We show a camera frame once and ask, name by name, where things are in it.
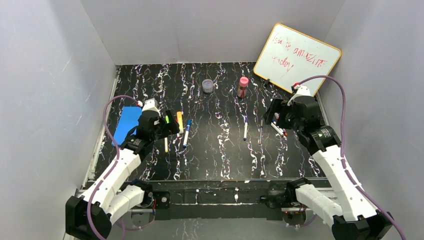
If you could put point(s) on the clear round plastic container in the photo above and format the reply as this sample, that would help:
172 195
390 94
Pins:
207 86

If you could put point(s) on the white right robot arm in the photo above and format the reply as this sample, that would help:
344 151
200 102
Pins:
353 217

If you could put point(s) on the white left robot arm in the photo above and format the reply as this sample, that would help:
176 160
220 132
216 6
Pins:
91 215

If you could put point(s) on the checkered black white pen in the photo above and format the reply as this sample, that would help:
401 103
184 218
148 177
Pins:
260 132

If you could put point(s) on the blue foam pad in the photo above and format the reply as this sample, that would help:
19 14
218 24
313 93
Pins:
128 119

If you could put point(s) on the purple white marker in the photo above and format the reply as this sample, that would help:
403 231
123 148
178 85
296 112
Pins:
245 130

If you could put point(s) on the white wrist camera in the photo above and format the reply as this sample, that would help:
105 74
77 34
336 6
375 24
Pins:
299 90
150 105

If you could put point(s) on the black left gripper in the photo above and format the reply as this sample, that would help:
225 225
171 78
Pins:
166 125

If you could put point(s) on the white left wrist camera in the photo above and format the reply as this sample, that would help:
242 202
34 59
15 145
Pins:
150 105

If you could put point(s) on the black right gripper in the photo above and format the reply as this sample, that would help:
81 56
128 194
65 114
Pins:
278 112

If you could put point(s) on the yellow framed whiteboard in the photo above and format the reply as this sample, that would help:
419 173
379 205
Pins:
289 57

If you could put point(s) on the orange yellow highlighter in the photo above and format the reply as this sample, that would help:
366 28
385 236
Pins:
179 117

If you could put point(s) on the red white marker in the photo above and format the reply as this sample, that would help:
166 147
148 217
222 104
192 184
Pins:
283 131

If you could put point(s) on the blue capped white marker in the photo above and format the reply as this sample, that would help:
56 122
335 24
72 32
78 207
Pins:
186 135

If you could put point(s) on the pink capped bottle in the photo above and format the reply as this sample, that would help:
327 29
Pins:
242 89

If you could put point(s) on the yellow capped pen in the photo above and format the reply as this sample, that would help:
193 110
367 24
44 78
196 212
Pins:
166 145

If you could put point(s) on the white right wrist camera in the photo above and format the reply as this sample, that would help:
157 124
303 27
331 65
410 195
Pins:
299 90

